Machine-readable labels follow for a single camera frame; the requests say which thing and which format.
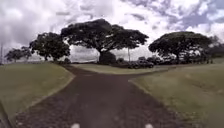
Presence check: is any large wide-crowned tree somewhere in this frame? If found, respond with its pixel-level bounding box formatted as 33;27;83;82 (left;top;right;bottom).
60;18;150;65

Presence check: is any row of parked cars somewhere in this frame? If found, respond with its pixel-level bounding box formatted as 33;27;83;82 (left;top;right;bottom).
116;55;188;70

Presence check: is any dark bush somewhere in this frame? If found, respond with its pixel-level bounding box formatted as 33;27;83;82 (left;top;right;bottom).
53;57;72;66

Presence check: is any dark asphalt path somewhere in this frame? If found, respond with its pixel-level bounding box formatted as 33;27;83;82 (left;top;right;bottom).
9;64;188;128

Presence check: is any flat-crowned tree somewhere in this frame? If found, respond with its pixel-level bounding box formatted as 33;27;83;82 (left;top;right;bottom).
148;31;213;64

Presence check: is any small tree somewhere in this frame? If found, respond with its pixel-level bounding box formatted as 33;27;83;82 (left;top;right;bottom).
4;46;33;63

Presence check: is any pole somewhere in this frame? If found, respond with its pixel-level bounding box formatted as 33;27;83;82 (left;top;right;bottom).
127;47;131;63

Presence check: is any grass lawn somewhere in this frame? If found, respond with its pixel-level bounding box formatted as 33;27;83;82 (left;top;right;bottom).
71;63;174;75
0;61;76;122
129;58;224;128

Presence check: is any round-crowned tree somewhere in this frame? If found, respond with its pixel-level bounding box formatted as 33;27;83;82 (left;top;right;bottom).
28;31;71;62

